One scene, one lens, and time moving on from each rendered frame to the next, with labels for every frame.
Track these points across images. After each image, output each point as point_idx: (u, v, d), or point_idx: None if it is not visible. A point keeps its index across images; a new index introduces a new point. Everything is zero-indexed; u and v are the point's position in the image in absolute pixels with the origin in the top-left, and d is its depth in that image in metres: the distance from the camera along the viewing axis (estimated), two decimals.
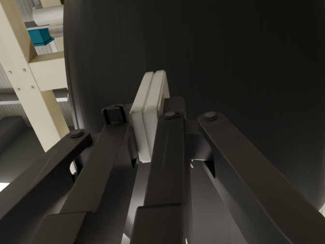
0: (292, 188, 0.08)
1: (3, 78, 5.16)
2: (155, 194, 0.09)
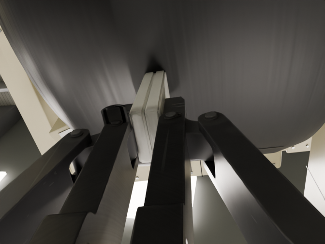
0: (292, 188, 0.08)
1: None
2: (155, 194, 0.09)
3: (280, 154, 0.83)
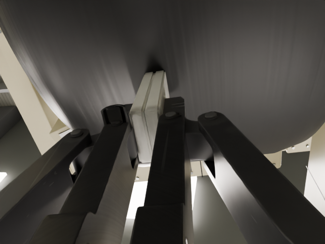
0: (292, 188, 0.08)
1: None
2: (155, 194, 0.09)
3: (280, 154, 0.83)
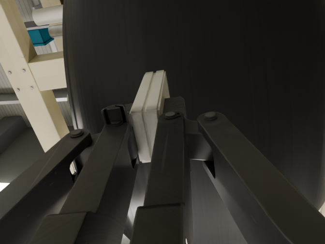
0: (292, 188, 0.08)
1: (3, 78, 5.15)
2: (155, 194, 0.09)
3: None
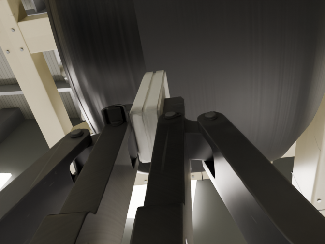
0: (292, 188, 0.08)
1: (0, 69, 5.11)
2: (155, 194, 0.09)
3: None
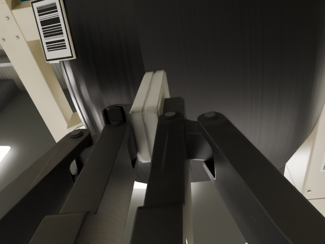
0: (292, 188, 0.08)
1: None
2: (155, 194, 0.09)
3: None
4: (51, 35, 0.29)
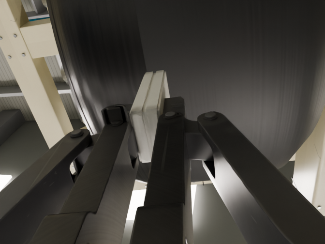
0: (292, 188, 0.08)
1: (1, 71, 5.12)
2: (155, 194, 0.09)
3: None
4: None
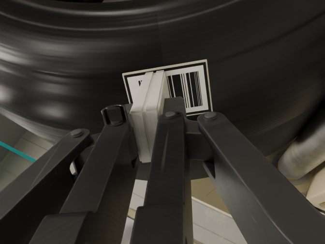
0: (292, 188, 0.08)
1: None
2: (155, 194, 0.09)
3: None
4: None
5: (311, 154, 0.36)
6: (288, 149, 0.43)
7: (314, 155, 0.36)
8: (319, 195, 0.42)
